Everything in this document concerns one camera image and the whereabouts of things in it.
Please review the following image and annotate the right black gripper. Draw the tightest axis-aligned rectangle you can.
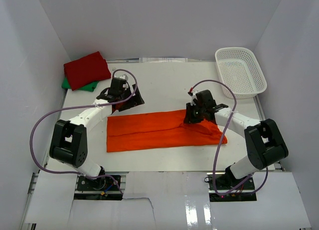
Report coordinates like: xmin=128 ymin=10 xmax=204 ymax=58
xmin=183 ymin=102 xmax=205 ymax=124

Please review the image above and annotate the orange t shirt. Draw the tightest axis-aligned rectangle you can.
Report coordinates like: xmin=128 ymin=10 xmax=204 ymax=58
xmin=106 ymin=110 xmax=222 ymax=153

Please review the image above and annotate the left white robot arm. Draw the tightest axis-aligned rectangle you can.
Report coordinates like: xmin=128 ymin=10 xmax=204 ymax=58
xmin=49 ymin=74 xmax=145 ymax=190

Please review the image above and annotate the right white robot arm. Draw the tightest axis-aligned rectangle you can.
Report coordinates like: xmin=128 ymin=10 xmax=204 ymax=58
xmin=184 ymin=90 xmax=289 ymax=190

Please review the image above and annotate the paper strip at back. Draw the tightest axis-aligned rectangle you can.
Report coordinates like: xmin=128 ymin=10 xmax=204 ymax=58
xmin=139 ymin=57 xmax=188 ymax=63

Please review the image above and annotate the green folded t shirt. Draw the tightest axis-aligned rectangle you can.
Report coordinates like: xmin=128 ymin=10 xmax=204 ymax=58
xmin=61 ymin=77 xmax=99 ymax=92

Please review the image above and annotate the red folded t shirt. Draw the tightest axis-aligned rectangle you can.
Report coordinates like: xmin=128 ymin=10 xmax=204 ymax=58
xmin=64 ymin=51 xmax=111 ymax=90

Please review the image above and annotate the white perforated plastic basket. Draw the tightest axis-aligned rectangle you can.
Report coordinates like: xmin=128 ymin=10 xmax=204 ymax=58
xmin=215 ymin=47 xmax=267 ymax=99

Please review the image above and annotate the white paper sheet front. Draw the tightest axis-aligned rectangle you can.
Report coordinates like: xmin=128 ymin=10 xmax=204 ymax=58
xmin=25 ymin=172 xmax=311 ymax=230

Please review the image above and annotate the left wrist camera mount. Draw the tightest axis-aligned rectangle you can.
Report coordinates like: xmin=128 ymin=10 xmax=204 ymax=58
xmin=118 ymin=74 xmax=129 ymax=81

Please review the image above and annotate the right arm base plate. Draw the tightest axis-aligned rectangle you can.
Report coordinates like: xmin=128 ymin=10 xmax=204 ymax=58
xmin=203 ymin=172 xmax=257 ymax=203

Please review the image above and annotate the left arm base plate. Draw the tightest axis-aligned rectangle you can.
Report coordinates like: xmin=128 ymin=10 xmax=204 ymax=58
xmin=74 ymin=175 xmax=125 ymax=201

